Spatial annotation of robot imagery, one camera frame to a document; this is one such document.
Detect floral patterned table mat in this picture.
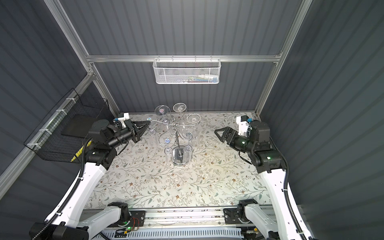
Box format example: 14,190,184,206
86,113,271,210

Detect chrome wine glass rack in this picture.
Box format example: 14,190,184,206
157,120,197,167

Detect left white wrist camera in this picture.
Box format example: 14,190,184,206
114,113,130,129

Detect black wire basket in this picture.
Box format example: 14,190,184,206
24,89,113,163

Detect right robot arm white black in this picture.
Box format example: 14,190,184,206
214,119,314,240

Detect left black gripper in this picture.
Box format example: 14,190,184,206
107,119,149,151

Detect right black corrugated cable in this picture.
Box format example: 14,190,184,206
268,136,310,240

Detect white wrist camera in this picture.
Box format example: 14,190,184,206
236,115,249,137
114,113,130,129

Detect left black corrugated cable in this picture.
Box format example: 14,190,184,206
31,136,94,240

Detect white wire mesh basket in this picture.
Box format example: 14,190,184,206
153,60,222,85

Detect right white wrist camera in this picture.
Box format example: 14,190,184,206
236,115,249,137

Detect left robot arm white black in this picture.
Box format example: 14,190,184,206
29,118,151,240

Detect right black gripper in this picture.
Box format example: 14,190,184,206
214,127,254,154

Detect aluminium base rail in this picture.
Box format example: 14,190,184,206
59,205,301,230

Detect black corrugated cable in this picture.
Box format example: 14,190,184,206
268,136,310,240
31,136,94,240

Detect items in white basket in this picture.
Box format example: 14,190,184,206
176,75,220,84

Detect yellow black striped item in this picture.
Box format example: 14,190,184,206
70,141,92,163

